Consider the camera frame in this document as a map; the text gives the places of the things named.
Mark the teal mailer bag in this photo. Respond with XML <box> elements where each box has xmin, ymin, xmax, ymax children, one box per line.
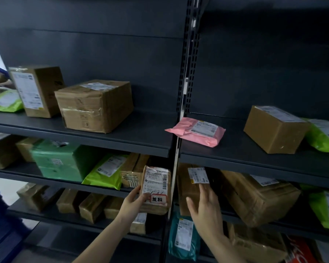
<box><xmin>168</xmin><ymin>212</ymin><xmax>201</xmax><ymax>262</ymax></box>

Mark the person's right hand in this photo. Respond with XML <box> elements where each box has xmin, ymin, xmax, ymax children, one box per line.
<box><xmin>186</xmin><ymin>183</ymin><xmax>226</xmax><ymax>240</ymax></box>

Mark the dark grey metal shelving unit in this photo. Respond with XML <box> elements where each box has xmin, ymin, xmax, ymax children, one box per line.
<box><xmin>0</xmin><ymin>0</ymin><xmax>187</xmax><ymax>263</ymax></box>
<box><xmin>164</xmin><ymin>0</ymin><xmax>329</xmax><ymax>263</ymax></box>

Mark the upright cardboard box white label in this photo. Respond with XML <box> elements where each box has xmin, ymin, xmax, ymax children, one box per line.
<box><xmin>8</xmin><ymin>66</ymin><xmax>66</xmax><ymax>119</ymax></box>

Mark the pink mailer bag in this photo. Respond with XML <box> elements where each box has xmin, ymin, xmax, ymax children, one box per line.
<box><xmin>165</xmin><ymin>117</ymin><xmax>226</xmax><ymax>148</ymax></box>

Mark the small cardboard box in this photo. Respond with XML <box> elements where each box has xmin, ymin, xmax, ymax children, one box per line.
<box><xmin>15</xmin><ymin>137</ymin><xmax>42</xmax><ymax>163</ymax></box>

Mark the plain cardboard box white label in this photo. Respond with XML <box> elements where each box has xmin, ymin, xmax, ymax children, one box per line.
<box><xmin>243</xmin><ymin>105</ymin><xmax>311</xmax><ymax>154</ymax></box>

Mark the large taped cardboard box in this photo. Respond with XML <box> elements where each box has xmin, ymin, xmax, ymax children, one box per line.
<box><xmin>54</xmin><ymin>80</ymin><xmax>134</xmax><ymax>134</ymax></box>

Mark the cardboard box with barcode print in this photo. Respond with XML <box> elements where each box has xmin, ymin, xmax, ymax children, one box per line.
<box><xmin>121</xmin><ymin>153</ymin><xmax>150</xmax><ymax>188</ymax></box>

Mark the tall cardboard box white label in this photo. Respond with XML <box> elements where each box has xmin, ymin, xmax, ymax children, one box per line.
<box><xmin>177</xmin><ymin>163</ymin><xmax>210</xmax><ymax>217</ymax></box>

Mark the tape-wrapped brown parcel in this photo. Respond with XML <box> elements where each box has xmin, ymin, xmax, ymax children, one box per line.
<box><xmin>16</xmin><ymin>182</ymin><xmax>64</xmax><ymax>212</ymax></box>
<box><xmin>104</xmin><ymin>196</ymin><xmax>125</xmax><ymax>220</ymax></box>
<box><xmin>56</xmin><ymin>188</ymin><xmax>80</xmax><ymax>214</ymax></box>
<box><xmin>79</xmin><ymin>193</ymin><xmax>108</xmax><ymax>224</ymax></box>

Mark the lime green mailer bag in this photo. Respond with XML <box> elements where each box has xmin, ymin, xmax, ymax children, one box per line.
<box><xmin>308</xmin><ymin>190</ymin><xmax>329</xmax><ymax>233</ymax></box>
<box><xmin>301</xmin><ymin>118</ymin><xmax>329</xmax><ymax>154</ymax></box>
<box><xmin>82</xmin><ymin>153</ymin><xmax>128</xmax><ymax>190</ymax></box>
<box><xmin>0</xmin><ymin>89</ymin><xmax>24</xmax><ymax>113</ymax></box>

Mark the wide tape-wrapped cardboard box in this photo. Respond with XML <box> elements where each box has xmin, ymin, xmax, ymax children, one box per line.
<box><xmin>220</xmin><ymin>170</ymin><xmax>301</xmax><ymax>228</ymax></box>

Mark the person's right forearm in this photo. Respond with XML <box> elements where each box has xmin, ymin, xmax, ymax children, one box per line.
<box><xmin>201</xmin><ymin>232</ymin><xmax>248</xmax><ymax>263</ymax></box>

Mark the crumpled cardboard box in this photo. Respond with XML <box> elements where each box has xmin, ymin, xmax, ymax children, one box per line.
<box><xmin>227</xmin><ymin>223</ymin><xmax>288</xmax><ymax>263</ymax></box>

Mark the person's left forearm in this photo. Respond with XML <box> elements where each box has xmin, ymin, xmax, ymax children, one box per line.
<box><xmin>72</xmin><ymin>218</ymin><xmax>137</xmax><ymax>263</ymax></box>

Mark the brown and black parcel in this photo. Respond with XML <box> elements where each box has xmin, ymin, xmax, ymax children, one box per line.
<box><xmin>130</xmin><ymin>212</ymin><xmax>163</xmax><ymax>235</ymax></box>

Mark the person's left hand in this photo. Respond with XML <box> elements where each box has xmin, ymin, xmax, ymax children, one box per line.
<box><xmin>116</xmin><ymin>186</ymin><xmax>151</xmax><ymax>225</ymax></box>

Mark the small taped brown parcel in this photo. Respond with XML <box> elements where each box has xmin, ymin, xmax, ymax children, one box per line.
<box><xmin>139</xmin><ymin>165</ymin><xmax>172</xmax><ymax>216</ymax></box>

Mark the perforated metal shelf upright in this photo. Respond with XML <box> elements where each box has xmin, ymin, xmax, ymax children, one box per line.
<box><xmin>168</xmin><ymin>0</ymin><xmax>204</xmax><ymax>220</ymax></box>

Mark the red mailer bag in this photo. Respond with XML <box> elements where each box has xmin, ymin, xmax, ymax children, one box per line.
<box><xmin>284</xmin><ymin>235</ymin><xmax>319</xmax><ymax>263</ymax></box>

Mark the green wrapped parcel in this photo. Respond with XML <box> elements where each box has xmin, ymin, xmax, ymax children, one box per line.
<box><xmin>30</xmin><ymin>139</ymin><xmax>102</xmax><ymax>183</ymax></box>

